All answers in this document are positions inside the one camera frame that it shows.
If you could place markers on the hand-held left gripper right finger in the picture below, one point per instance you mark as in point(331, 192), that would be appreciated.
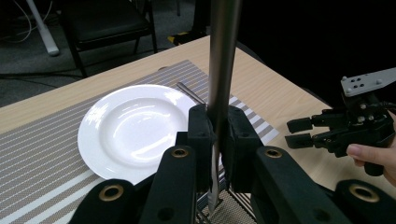
point(246, 155)

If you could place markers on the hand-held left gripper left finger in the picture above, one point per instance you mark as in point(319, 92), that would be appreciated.
point(199, 149)

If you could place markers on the silver metal utensil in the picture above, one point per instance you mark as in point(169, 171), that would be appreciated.
point(190, 92)

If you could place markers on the white plate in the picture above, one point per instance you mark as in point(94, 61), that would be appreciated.
point(130, 130)

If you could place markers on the black stand base striped tape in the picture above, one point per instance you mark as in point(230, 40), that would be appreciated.
point(186, 37)

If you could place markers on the black folding chair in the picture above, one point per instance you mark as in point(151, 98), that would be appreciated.
point(106, 25)

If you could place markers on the striped placemat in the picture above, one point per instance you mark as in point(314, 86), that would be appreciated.
point(37, 149)

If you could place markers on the white metal stand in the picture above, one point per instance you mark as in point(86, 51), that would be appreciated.
point(43, 31)

